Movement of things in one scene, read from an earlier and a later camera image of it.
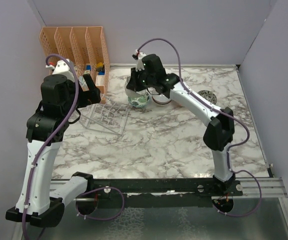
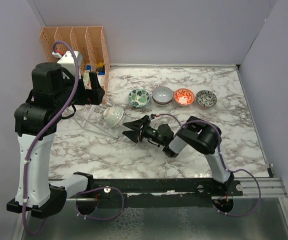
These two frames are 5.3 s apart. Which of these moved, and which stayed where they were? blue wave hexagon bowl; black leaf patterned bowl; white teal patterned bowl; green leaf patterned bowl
Moved: white teal patterned bowl
Stayed: blue wave hexagon bowl; black leaf patterned bowl; green leaf patterned bowl
